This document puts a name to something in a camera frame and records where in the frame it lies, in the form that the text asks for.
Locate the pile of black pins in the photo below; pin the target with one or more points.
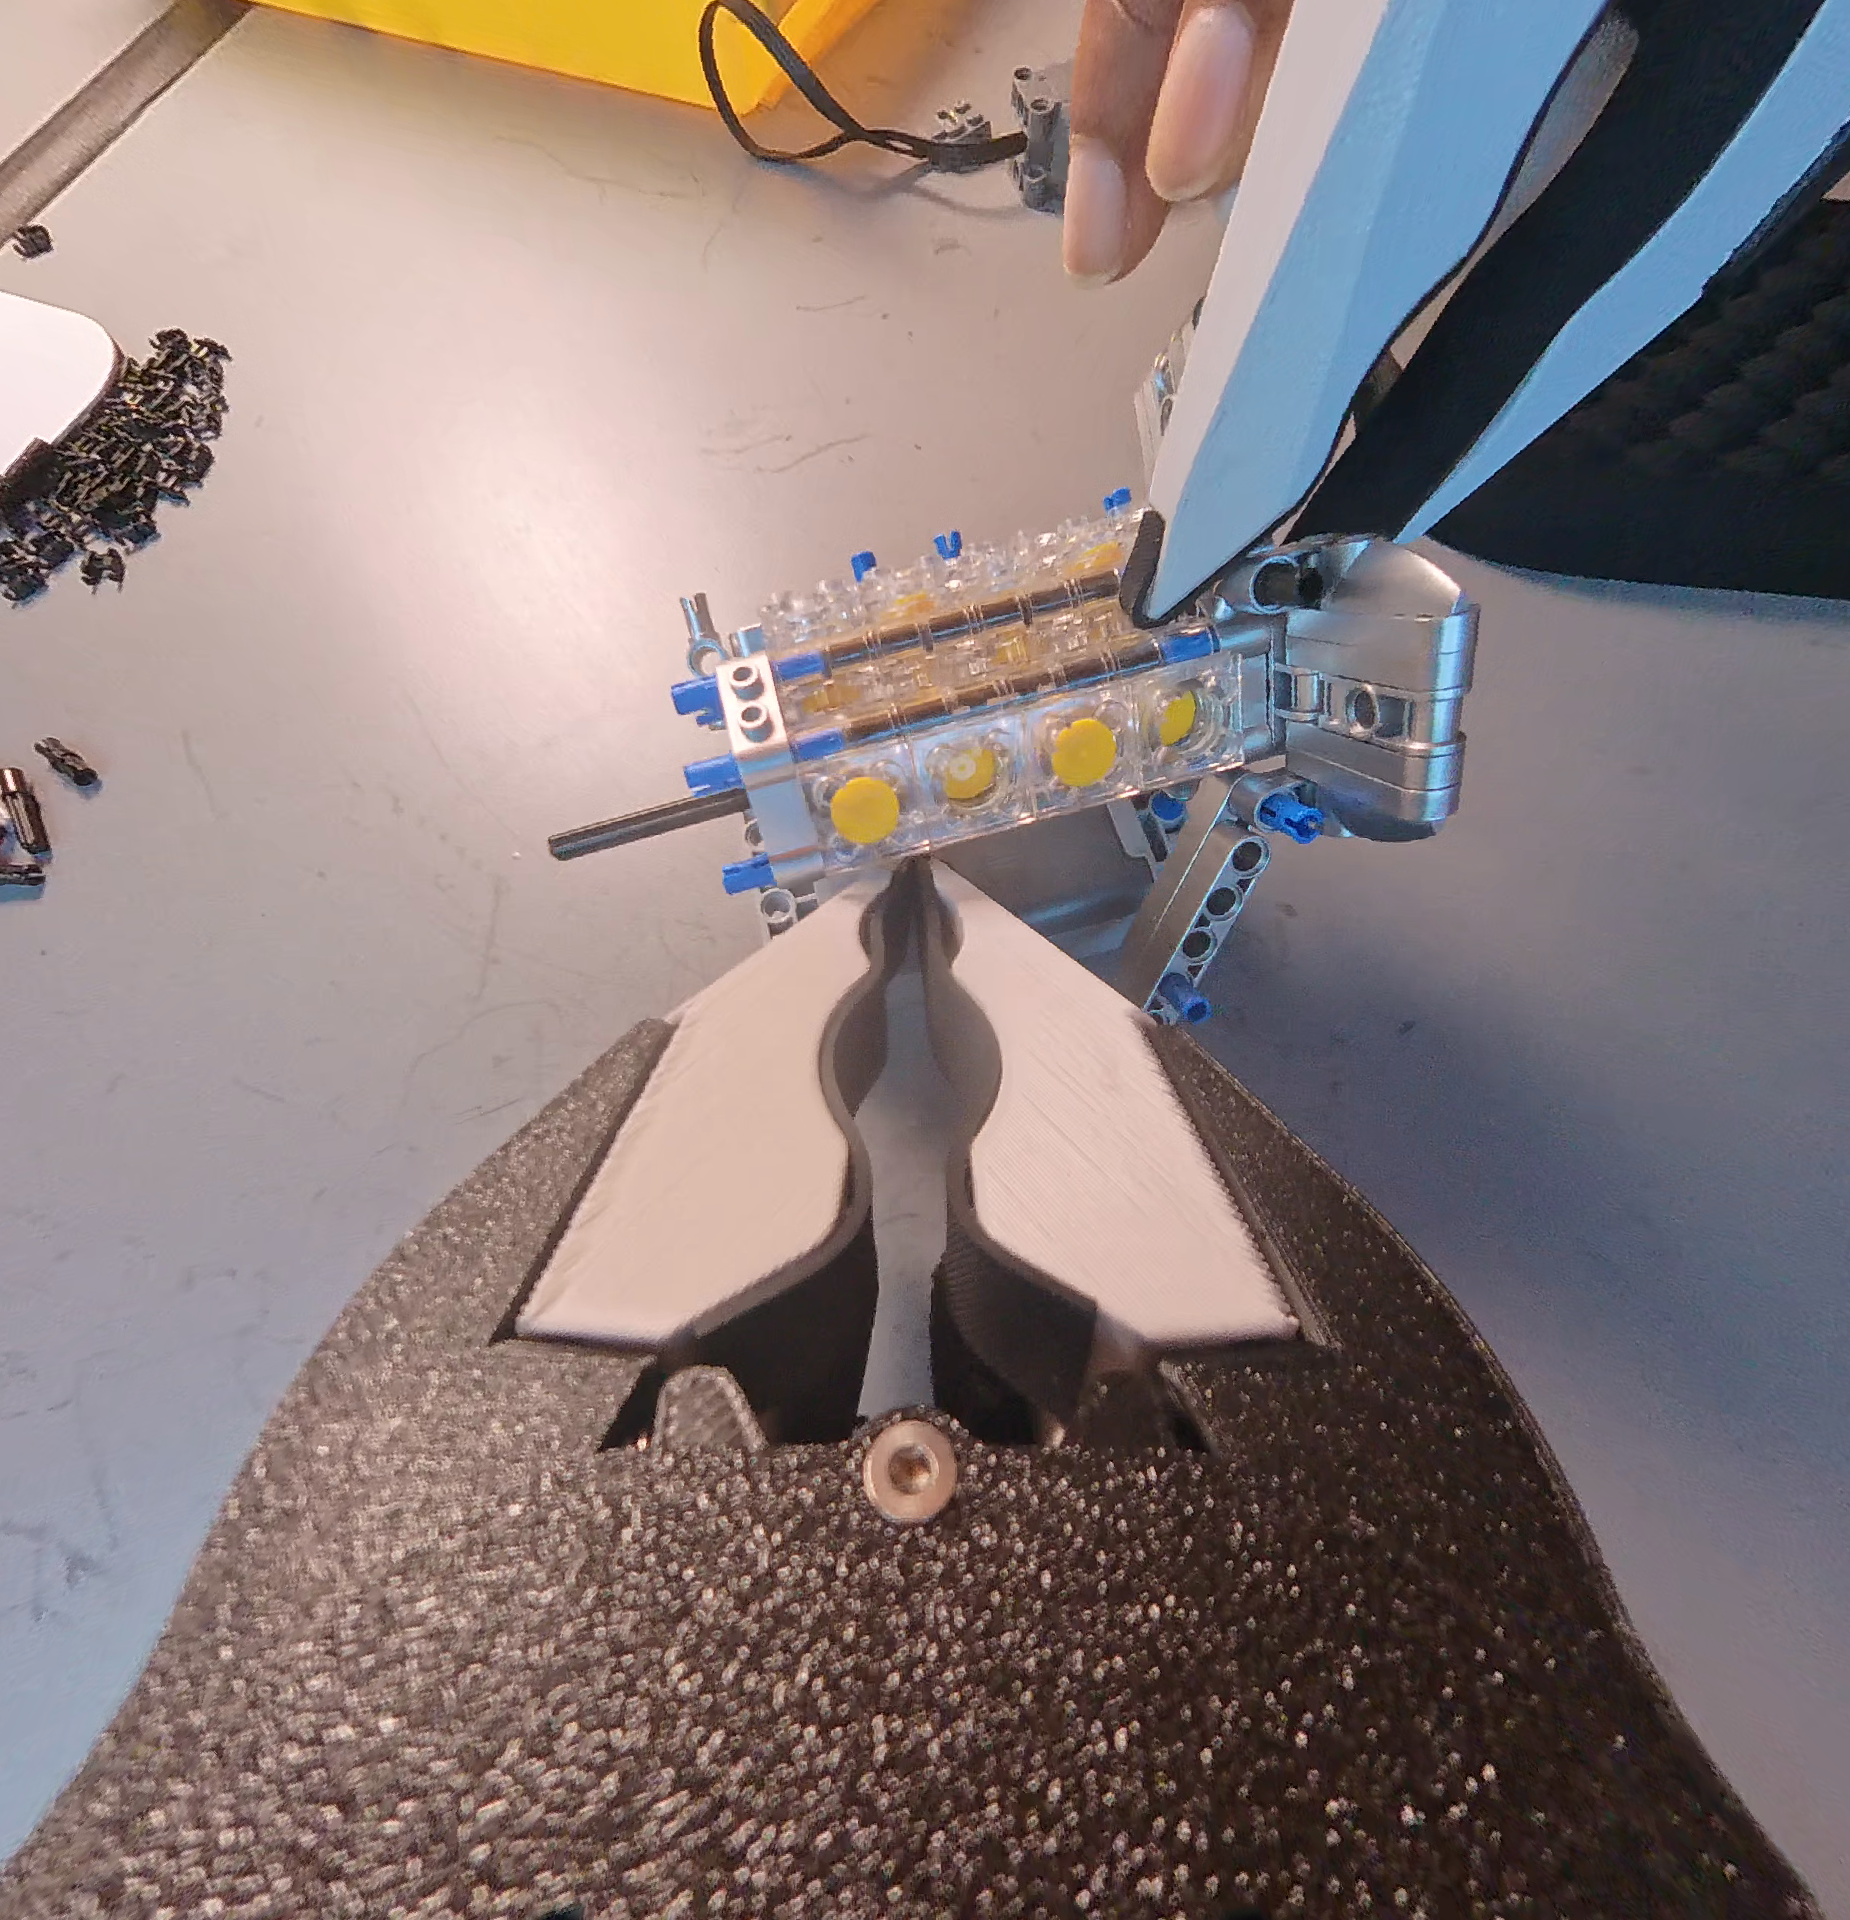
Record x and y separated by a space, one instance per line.
100 450

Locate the grey brick engine model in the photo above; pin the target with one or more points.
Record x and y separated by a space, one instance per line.
1018 734

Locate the pile of colourful brick parts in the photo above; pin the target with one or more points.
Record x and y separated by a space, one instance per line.
5 811

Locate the white booklet stand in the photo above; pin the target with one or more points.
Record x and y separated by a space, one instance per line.
27 376

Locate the person's right hand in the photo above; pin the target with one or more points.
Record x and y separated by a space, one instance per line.
1163 123

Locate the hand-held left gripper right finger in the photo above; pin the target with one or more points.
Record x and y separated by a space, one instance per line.
1125 1174

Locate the yellow plastic bin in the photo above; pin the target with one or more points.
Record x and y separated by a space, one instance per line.
566 37

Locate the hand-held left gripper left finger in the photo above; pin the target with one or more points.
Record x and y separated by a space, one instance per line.
722 1174

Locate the black mesh chair pad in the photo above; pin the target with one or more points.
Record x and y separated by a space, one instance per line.
1707 450

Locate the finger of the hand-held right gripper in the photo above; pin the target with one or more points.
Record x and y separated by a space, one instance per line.
1738 212
1347 212

